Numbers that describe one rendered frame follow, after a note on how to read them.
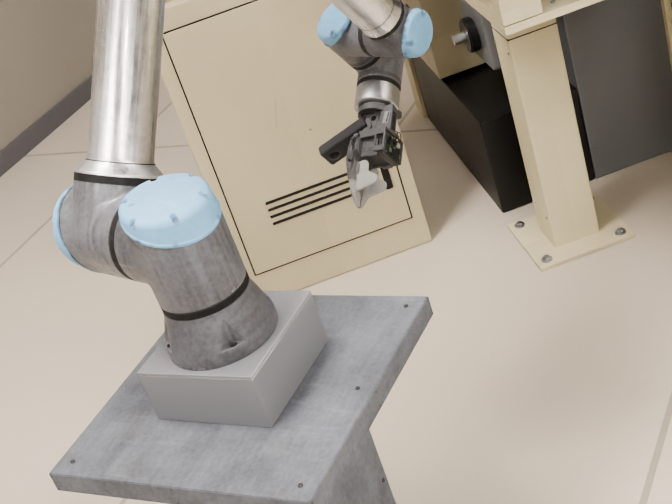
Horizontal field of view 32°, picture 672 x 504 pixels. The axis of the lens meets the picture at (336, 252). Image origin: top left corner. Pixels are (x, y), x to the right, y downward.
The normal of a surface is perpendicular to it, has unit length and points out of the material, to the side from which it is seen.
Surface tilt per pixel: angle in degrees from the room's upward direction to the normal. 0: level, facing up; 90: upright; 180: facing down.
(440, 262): 0
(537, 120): 90
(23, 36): 90
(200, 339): 70
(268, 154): 90
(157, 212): 4
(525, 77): 90
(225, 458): 0
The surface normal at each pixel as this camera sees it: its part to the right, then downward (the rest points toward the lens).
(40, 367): -0.29, -0.82
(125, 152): 0.30, 0.12
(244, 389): -0.40, 0.57
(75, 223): -0.71, -0.04
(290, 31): 0.21, 0.45
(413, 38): 0.78, 0.16
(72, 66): 0.87, 0.00
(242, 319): 0.52, -0.10
